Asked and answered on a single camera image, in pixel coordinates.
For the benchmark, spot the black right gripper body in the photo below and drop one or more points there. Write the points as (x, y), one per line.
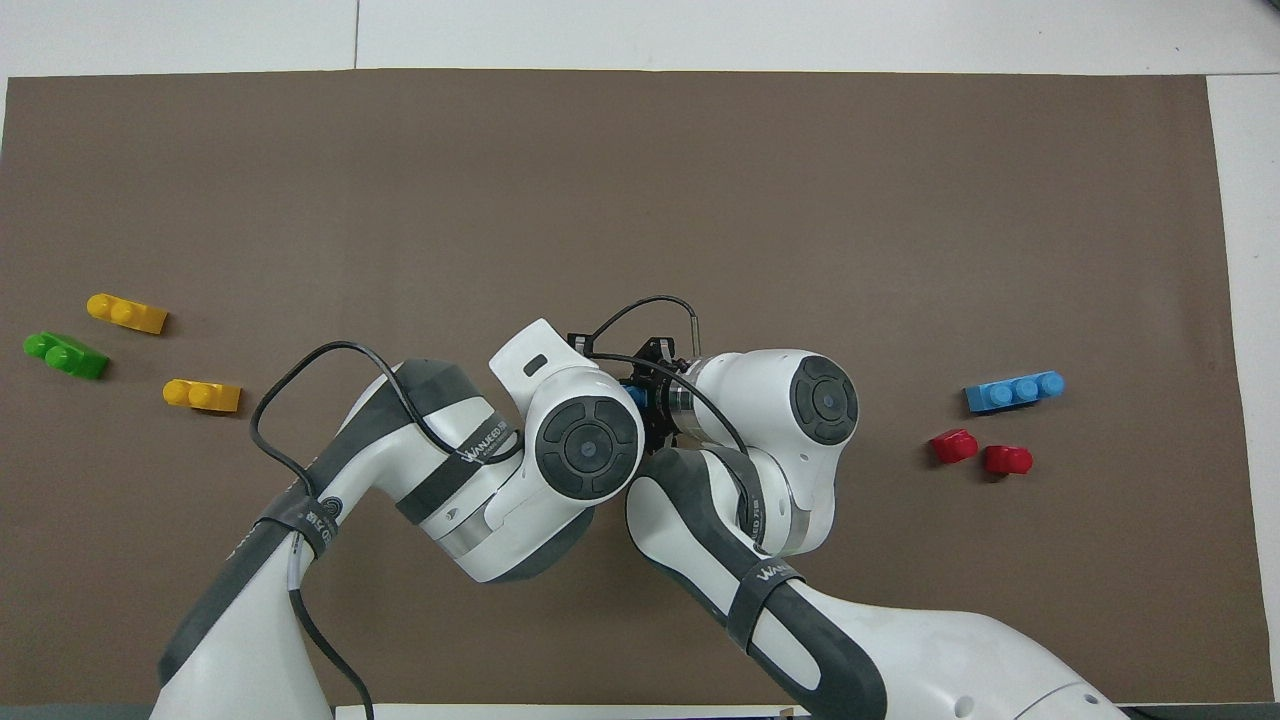
(657, 420)

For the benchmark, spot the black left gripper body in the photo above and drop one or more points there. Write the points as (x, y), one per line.
(582, 343)

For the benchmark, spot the blue three-stud toy brick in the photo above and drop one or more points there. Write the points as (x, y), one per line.
(1015, 392)
(634, 397)

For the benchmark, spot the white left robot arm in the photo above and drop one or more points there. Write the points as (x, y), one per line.
(470, 500)

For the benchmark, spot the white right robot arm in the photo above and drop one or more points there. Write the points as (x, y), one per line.
(760, 390)

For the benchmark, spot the brown table mat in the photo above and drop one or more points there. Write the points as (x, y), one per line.
(640, 200)

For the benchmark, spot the red one-stud toy block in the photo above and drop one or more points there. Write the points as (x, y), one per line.
(1008, 461)
(955, 447)

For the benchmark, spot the yellow two-stud toy brick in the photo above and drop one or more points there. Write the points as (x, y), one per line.
(205, 397)
(130, 315)

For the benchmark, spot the green two-stud toy brick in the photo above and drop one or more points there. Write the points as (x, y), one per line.
(70, 357)

